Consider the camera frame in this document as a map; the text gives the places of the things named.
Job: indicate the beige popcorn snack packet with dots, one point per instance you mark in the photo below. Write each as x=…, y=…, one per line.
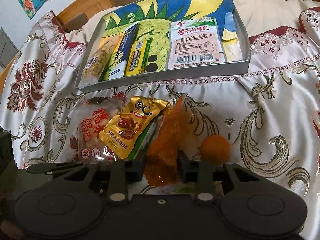
x=98, y=61

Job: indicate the orange spicy snack packet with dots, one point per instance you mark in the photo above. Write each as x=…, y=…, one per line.
x=173, y=135

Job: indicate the white pink sausage packet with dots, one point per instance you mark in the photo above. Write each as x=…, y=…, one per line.
x=195, y=43

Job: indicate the gold chicken snack packet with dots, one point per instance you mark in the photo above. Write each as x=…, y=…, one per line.
x=121, y=132

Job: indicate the grey tray with painted liner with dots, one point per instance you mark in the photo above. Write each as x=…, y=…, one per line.
x=234, y=39

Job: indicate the clear red-lettered rice cracker bag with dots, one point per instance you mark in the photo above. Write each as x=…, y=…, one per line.
x=94, y=114

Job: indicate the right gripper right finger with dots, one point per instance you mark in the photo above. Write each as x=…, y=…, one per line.
x=200, y=172

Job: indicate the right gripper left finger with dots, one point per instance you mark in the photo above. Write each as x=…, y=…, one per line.
x=124, y=173

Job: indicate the floral satin bedspread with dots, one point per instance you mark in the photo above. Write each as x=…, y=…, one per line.
x=270, y=115

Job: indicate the grey wall panel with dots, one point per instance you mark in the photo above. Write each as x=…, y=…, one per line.
x=7, y=50

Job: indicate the dark blue snack packet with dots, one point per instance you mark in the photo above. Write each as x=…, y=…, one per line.
x=118, y=61

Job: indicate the orange round ball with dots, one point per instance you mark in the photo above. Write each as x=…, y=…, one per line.
x=215, y=149

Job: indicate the yellow snack packet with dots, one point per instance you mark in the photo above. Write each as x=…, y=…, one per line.
x=138, y=57

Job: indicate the green white snack packet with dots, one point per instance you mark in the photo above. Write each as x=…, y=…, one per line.
x=143, y=140

